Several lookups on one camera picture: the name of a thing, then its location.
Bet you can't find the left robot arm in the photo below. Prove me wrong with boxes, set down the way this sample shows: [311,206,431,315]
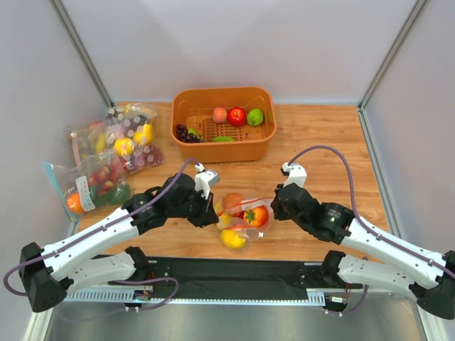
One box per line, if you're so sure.
[19,170,219,313]

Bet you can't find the fake yellow lemon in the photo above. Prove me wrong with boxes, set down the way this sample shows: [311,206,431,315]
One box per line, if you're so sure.
[220,229,247,249]

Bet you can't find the fake peach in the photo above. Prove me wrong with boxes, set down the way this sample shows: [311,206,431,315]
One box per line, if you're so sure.
[212,107,228,124]

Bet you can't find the fake red apple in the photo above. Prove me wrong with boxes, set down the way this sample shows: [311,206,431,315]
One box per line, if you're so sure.
[227,107,247,127]

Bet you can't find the fake purple fruit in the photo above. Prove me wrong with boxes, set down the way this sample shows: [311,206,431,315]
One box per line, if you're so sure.
[232,211,245,220]

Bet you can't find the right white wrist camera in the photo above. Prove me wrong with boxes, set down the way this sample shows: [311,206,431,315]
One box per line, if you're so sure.
[281,163,307,188]

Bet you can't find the purple cable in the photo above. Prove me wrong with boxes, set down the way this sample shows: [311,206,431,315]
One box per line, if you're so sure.
[287,145,455,281]
[3,158,202,298]

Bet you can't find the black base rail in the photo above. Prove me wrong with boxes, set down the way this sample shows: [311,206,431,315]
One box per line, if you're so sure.
[44,254,399,313]

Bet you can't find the fake green mango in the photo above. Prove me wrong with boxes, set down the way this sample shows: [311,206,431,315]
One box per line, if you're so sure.
[212,136,235,143]

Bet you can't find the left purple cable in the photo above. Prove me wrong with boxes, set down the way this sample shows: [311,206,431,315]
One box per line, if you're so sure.
[3,158,202,298]

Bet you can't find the fake persimmon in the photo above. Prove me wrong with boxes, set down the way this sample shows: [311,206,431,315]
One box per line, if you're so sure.
[243,205,269,227]

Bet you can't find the fake orange tangerine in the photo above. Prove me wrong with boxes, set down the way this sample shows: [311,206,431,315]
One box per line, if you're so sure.
[222,193,243,210]

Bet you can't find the fake green pear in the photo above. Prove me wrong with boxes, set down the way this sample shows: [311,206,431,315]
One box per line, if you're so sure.
[188,128,200,139]

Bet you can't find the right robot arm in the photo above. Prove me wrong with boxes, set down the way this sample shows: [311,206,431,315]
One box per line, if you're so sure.
[272,183,454,320]

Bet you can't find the polka dot zip bag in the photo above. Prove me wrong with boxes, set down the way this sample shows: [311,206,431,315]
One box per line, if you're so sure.
[97,102,164,175]

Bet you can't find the orange zip top bag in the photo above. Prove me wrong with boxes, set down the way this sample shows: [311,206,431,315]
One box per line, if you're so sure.
[216,196,274,250]

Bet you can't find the fake green apple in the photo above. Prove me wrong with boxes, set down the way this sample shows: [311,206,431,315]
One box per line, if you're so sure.
[247,108,264,126]

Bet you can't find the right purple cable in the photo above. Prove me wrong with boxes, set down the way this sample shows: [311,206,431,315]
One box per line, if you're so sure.
[287,145,455,281]

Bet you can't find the left aluminium frame post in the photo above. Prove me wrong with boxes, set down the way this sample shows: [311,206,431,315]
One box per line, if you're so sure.
[49,0,114,107]

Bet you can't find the fake purple grapes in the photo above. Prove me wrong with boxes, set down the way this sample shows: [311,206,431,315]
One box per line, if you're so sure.
[175,124,203,144]

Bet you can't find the orange plastic basket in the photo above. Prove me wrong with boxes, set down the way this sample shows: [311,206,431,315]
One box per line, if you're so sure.
[171,87,277,163]

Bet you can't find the pink zip bag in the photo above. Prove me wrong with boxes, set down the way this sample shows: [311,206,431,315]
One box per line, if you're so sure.
[65,120,107,166]

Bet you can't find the right aluminium frame post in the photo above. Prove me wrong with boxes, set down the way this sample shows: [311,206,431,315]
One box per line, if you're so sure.
[357,0,430,112]

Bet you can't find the aluminium frame post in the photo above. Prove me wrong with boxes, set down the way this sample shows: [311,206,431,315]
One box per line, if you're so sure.
[357,0,430,112]
[49,0,114,107]

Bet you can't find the fake yellow mango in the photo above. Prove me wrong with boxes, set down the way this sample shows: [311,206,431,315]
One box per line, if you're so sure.
[215,200,233,229]

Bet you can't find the blue zip bag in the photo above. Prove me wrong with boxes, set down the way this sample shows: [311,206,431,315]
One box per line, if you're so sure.
[45,153,132,222]

